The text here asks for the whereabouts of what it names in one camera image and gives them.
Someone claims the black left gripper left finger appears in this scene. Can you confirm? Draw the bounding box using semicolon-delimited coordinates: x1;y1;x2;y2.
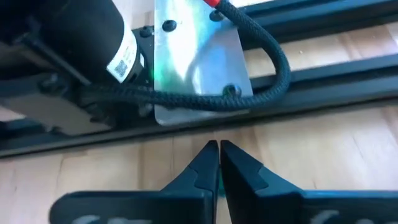
49;139;220;224

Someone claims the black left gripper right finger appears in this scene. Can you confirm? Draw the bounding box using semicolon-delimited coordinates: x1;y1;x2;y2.
220;139;398;224

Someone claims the black aluminium table frame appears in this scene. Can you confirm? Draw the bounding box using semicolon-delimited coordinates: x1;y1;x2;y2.
0;0;398;159

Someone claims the black braided cable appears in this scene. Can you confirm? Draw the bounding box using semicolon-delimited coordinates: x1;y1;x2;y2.
80;0;292;113

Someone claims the silver metal bracket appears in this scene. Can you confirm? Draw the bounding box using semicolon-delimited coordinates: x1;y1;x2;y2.
154;0;254;127

